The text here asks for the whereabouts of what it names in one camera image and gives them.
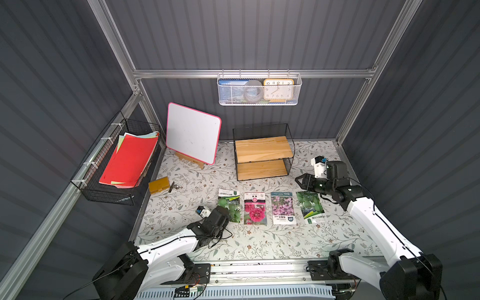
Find green gourd seed bag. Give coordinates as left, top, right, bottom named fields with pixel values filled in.
left=296, top=191, right=326, bottom=225
left=217, top=188, right=241, bottom=223

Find pink carnation seed bag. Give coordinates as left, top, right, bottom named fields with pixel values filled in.
left=244, top=192, right=268, bottom=225

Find purple flower seed bag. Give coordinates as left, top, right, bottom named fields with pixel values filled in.
left=271, top=192, right=297, bottom=225

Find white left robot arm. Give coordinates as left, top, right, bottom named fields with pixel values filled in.
left=92, top=206, right=231, bottom=300

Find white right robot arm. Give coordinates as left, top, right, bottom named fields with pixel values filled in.
left=295, top=156, right=446, bottom=300

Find black mesh wooden shelf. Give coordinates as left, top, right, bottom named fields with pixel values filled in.
left=232, top=123, right=296, bottom=181

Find small metal binder clip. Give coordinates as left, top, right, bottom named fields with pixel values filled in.
left=168, top=182, right=181, bottom=193

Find yellow sponge block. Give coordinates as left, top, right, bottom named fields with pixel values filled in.
left=149, top=177, right=171, bottom=195

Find wooden whiteboard easel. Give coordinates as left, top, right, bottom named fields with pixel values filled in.
left=175, top=151, right=205, bottom=170

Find pink framed whiteboard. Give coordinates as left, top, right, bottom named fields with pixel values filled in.
left=166, top=102, right=222, bottom=165

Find green paper sheets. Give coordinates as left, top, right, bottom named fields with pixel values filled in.
left=116, top=131, right=160, bottom=152

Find yellow square clock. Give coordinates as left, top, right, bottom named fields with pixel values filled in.
left=263, top=78, right=295, bottom=102

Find grey tape roll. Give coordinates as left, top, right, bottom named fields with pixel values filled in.
left=243, top=80, right=264, bottom=103

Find blue box in basket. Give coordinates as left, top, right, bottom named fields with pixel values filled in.
left=217, top=79, right=249, bottom=106

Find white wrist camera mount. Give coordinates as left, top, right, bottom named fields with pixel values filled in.
left=196, top=206, right=211, bottom=219
left=311, top=156, right=328, bottom=179

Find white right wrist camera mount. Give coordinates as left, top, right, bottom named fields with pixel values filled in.
left=311, top=156, right=328, bottom=179

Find black wire wall basket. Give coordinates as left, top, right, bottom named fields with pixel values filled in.
left=71, top=119, right=162, bottom=206

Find white wire hanging basket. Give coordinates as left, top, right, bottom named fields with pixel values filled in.
left=216, top=72, right=303, bottom=106

